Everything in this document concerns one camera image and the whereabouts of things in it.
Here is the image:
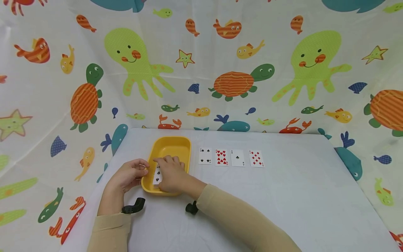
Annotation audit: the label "person's left forearm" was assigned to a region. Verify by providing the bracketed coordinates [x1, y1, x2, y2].
[87, 185, 133, 252]

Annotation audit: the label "nine of hearts card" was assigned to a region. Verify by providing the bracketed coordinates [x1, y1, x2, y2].
[215, 149, 229, 167]

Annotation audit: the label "spades playing card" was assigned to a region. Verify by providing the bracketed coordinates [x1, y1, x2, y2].
[153, 164, 163, 185]

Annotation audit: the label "ace of clubs card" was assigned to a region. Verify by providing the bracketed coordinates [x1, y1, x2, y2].
[231, 149, 246, 167]

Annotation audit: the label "person's right hand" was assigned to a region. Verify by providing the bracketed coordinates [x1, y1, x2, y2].
[153, 155, 191, 195]

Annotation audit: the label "diamonds playing card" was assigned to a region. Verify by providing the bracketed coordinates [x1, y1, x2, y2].
[249, 150, 265, 168]

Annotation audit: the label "person's left hand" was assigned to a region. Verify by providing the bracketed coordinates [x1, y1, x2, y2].
[106, 159, 150, 195]

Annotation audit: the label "person's right forearm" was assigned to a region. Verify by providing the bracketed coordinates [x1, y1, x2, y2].
[187, 175, 303, 252]

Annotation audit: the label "yellow plastic tray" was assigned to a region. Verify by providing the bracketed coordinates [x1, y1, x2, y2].
[141, 136, 192, 196]

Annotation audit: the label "four of spades card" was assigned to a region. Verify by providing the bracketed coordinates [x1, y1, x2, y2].
[198, 147, 212, 165]

